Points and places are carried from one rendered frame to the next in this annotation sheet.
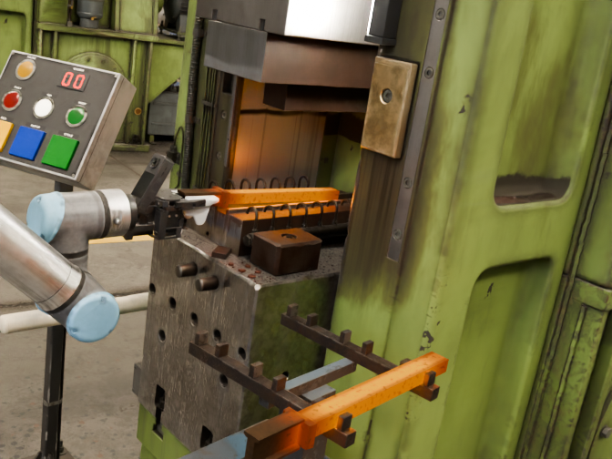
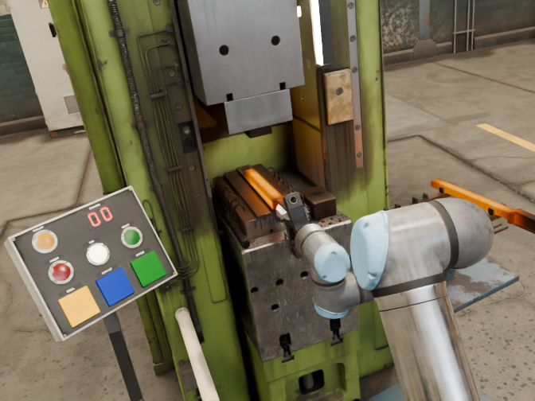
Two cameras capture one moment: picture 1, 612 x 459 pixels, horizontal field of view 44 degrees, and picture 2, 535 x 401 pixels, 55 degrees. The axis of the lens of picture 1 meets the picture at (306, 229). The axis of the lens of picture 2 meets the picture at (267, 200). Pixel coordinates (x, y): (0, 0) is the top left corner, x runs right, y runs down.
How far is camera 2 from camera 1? 176 cm
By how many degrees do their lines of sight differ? 58
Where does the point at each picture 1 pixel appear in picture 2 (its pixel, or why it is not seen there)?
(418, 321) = (380, 184)
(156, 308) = (263, 297)
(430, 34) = (349, 50)
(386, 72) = (336, 79)
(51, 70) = (71, 223)
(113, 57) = not seen: outside the picture
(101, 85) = (126, 203)
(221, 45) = (245, 114)
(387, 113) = (343, 99)
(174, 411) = (302, 335)
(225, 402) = not seen: hidden behind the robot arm
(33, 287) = not seen: hidden behind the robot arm
